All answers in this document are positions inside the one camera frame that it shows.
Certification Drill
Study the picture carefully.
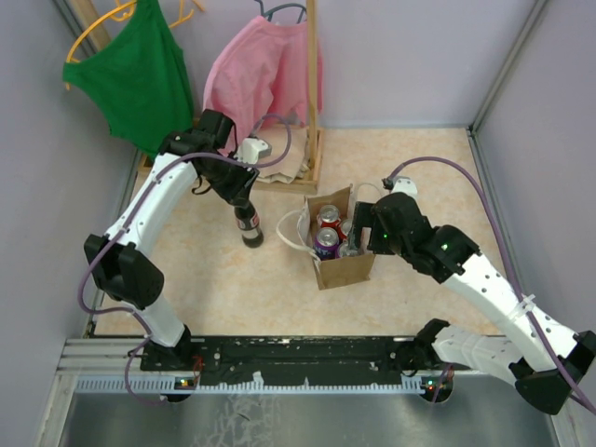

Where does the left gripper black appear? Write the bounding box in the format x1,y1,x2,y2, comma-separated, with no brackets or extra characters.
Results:
203,151,261,209

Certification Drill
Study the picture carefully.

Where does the cola glass bottle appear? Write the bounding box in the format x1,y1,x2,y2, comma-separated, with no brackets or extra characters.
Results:
234,203,264,249

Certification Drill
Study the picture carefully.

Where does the red soda can front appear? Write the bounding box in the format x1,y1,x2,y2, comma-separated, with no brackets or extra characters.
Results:
337,218,353,241

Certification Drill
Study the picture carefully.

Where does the red soda can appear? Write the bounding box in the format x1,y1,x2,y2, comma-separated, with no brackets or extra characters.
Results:
317,204,342,229
337,218,353,241

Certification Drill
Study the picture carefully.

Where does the purple soda can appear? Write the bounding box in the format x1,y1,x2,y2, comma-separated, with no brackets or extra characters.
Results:
335,240,364,259
314,227,340,261

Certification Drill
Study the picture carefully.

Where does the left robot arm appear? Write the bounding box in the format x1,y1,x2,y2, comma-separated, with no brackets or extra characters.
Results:
84,109,264,371

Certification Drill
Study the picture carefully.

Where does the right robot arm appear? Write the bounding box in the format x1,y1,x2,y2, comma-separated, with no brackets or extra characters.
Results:
348,192,595,415

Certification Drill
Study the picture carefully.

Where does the beige folded cloth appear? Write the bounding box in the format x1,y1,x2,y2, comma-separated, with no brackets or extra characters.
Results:
257,125,309,183

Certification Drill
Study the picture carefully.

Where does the wooden clothes rack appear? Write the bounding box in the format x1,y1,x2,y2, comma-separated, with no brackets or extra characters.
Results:
56,1,324,195

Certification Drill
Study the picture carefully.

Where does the pink t-shirt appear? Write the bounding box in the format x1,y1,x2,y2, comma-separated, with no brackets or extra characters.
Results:
203,16,308,155

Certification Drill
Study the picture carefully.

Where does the green tank top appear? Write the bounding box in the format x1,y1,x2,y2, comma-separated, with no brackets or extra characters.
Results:
62,1,194,159

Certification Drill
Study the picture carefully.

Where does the grey clothes hanger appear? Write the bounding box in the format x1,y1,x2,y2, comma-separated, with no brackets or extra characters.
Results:
255,0,307,23

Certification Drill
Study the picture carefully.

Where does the yellow clothes hanger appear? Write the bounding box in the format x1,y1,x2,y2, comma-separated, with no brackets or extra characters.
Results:
64,0,207,90

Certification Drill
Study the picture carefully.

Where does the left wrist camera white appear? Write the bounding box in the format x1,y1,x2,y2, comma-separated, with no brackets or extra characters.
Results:
234,137,272,165

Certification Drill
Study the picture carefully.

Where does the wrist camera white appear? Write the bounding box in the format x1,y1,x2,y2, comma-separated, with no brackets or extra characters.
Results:
234,137,272,165
382,175,418,199

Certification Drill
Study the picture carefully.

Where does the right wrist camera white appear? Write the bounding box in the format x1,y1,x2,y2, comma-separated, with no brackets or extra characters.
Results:
382,175,418,199

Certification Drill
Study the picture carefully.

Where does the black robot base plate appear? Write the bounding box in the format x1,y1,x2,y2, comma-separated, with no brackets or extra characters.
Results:
137,336,444,387

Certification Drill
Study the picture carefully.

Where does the aluminium frame rail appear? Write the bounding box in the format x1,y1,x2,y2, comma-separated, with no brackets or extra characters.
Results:
57,337,150,373

